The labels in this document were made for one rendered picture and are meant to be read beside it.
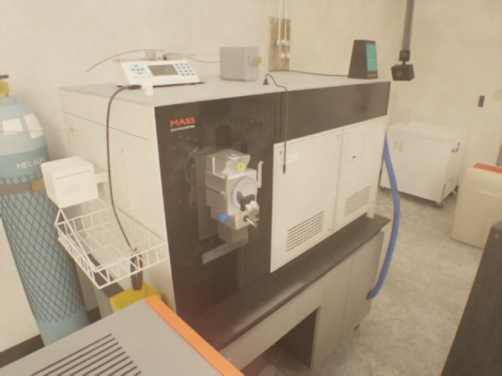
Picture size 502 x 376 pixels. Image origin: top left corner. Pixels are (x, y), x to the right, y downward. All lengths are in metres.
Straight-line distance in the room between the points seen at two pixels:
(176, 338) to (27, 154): 1.08
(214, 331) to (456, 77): 3.95
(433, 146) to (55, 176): 3.52
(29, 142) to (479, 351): 1.65
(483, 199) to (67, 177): 3.01
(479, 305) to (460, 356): 0.19
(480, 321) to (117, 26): 1.96
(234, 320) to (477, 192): 2.55
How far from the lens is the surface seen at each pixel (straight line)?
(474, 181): 3.27
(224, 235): 0.94
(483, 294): 1.10
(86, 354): 0.59
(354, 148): 1.48
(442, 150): 3.90
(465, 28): 4.49
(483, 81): 4.43
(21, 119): 1.49
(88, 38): 1.93
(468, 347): 1.20
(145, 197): 0.90
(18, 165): 1.49
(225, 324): 1.15
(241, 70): 1.30
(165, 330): 0.59
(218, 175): 0.85
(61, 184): 1.05
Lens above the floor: 1.54
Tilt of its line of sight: 22 degrees down
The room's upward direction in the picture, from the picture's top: straight up
